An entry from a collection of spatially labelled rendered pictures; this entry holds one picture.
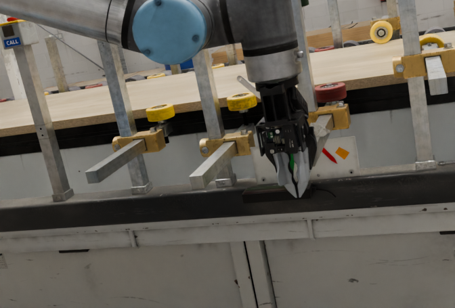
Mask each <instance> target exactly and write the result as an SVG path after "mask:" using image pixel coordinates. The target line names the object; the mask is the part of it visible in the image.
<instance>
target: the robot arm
mask: <svg viewBox="0 0 455 308"><path fill-rule="evenodd" d="M0 14H3V15H6V16H10V17H13V18H18V19H21V20H26V21H28V22H33V23H36V24H40V25H44V26H48V27H51V28H55V29H58V30H63V31H66V32H71V33H73V34H76V35H81V36H84V37H89V38H91V39H96V40H99V41H103V42H107V43H111V44H114V45H118V46H120V47H121V48H123V49H128V50H131V51H135V52H138V53H142V54H144V55H145V56H146V57H147V58H149V59H150V60H152V61H154V62H157V63H159V64H166V65H175V64H181V63H184V62H187V61H188V60H190V59H192V58H193V57H194V56H195V55H196V54H197V53H198V52H199V51H201V50H202V49H208V48H212V47H219V46H223V45H230V44H234V43H241V45H242V51H243V56H244V63H245V66H246V73H247V77H248V81H249V82H251V83H255V88H256V91H258V92H260V96H261V103H262V107H263V114H264V117H263V118H262V119H261V120H260V121H259V122H258V123H257V124H256V126H255V128H256V132H257V139H258V142H259V149H260V153H261V156H263V155H264V154H265V155H266V156H267V158H268V159H269V161H270V162H271V163H272V164H273V165H274V166H275V170H276V173H277V181H278V185H279V186H283V185H284V187H285V188H286V189H287V190H288V191H289V192H290V193H291V194H292V195H293V196H294V197H295V198H300V197H301V196H302V195H303V193H304V191H305V189H306V187H307V184H308V182H309V177H310V175H311V170H312V166H313V162H314V159H315V157H316V152H317V140H316V136H315V134H314V127H310V126H309V123H308V122H307V119H308V118H309V113H308V105H307V102H306V101H305V99H304V98H303V96H302V95H301V94H300V92H299V91H298V89H297V88H296V87H295V85H298V84H299V79H298V74H301V72H302V71H303V69H302V64H301V59H300V58H302V57H303V56H304V53H303V52H302V51H299V46H298V40H297V32H296V27H295V19H294V15H293V7H292V2H291V0H0ZM264 131H265V132H264ZM262 132H264V133H263V134H262ZM259 133H260V136H261V140H260V136H259ZM263 138H264V141H263ZM261 143H262V147H261ZM290 154H293V158H294V162H295V163H296V164H297V178H298V183H296V181H295V179H294V177H293V176H294V172H293V170H292V169H291V167H290V160H291V157H290Z"/></svg>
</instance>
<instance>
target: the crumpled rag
mask: <svg viewBox="0 0 455 308"><path fill-rule="evenodd" d="M309 126H310V127H314V134H315V136H319V137H323V136H325V135H327V134H328V133H330V130H328V129H326V128H325V127H323V126H322V125H320V124H319V123H318V122H317V123H311V124H310V125H309Z"/></svg>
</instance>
